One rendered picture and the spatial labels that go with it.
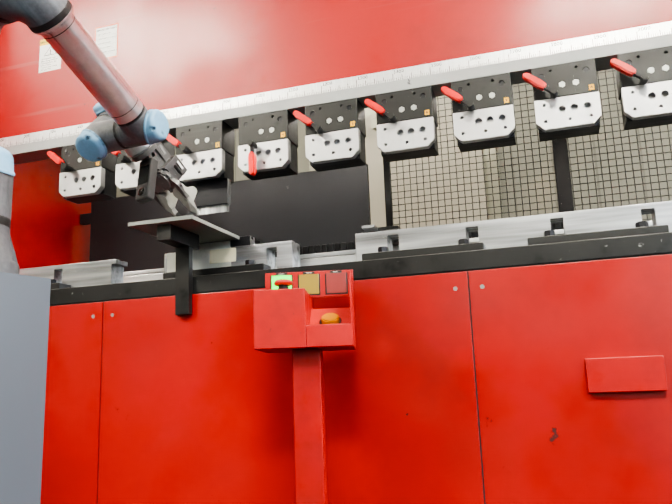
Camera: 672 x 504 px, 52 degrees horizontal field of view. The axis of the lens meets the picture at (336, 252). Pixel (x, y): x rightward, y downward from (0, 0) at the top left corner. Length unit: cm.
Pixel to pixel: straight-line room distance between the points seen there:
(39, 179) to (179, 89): 82
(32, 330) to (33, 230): 149
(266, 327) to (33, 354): 44
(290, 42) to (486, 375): 107
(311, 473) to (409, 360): 35
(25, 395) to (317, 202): 145
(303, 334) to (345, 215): 104
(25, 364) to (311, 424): 56
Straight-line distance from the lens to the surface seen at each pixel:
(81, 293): 198
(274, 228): 245
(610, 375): 153
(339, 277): 154
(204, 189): 200
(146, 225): 176
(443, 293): 158
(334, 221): 237
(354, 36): 196
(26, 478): 121
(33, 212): 269
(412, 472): 159
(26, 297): 121
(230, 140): 203
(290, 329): 138
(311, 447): 143
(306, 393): 142
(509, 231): 171
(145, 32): 227
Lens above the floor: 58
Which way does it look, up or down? 11 degrees up
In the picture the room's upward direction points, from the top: 2 degrees counter-clockwise
